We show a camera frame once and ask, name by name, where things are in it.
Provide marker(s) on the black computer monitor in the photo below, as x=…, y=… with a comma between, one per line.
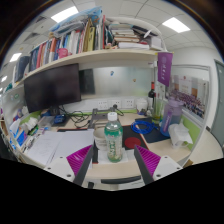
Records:
x=53, y=87

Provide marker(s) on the purple translucent water pitcher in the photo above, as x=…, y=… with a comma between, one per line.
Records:
x=172, y=115

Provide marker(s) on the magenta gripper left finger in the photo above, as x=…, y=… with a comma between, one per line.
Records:
x=79, y=162

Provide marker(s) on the group photo poster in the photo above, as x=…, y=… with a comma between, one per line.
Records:
x=193, y=92

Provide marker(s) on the dark wine bottle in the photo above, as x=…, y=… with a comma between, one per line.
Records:
x=151, y=96

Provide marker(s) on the row of upright books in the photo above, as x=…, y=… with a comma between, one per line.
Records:
x=87, y=35

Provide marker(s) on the grey metal stand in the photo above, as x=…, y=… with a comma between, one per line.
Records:
x=98, y=117

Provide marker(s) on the white paper cup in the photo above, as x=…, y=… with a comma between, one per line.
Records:
x=100, y=139

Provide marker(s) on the white wall power sockets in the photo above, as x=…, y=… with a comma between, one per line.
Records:
x=104, y=104

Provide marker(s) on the white napkin under bottle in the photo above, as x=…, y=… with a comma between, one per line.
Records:
x=104, y=158

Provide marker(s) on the green plastic water bottle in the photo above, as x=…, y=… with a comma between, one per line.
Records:
x=113, y=133

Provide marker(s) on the stack of books on shelf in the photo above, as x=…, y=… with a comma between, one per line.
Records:
x=130, y=36

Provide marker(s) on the white paper sheets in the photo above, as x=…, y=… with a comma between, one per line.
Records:
x=52, y=145

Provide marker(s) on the purple hanging pennant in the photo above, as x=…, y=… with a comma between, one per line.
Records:
x=164, y=67

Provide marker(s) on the white wooden shelf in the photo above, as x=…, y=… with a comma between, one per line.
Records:
x=102, y=58

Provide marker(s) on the white crumpled tissue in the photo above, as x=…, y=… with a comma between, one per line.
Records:
x=179, y=135

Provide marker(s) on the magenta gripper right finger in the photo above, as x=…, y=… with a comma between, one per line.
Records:
x=147, y=162

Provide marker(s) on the red round coaster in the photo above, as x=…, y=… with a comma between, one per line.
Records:
x=131, y=142

